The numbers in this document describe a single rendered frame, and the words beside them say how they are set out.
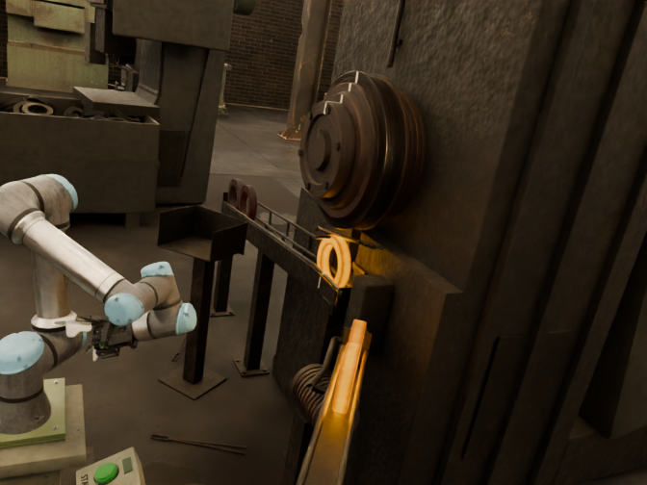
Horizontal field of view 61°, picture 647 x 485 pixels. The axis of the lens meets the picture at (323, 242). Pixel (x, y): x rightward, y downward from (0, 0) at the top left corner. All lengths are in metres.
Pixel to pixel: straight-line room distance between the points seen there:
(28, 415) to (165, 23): 2.96
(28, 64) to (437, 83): 9.38
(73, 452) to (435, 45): 1.46
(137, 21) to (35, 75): 6.65
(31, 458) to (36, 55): 9.25
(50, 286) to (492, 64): 1.27
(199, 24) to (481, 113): 3.00
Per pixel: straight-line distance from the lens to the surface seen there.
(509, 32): 1.43
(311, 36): 8.69
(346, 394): 1.20
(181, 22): 4.15
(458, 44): 1.56
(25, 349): 1.64
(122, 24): 4.04
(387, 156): 1.49
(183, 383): 2.44
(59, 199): 1.59
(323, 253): 1.84
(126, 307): 1.34
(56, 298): 1.69
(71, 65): 10.59
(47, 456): 1.69
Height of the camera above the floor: 1.40
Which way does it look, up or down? 19 degrees down
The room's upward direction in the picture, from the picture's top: 10 degrees clockwise
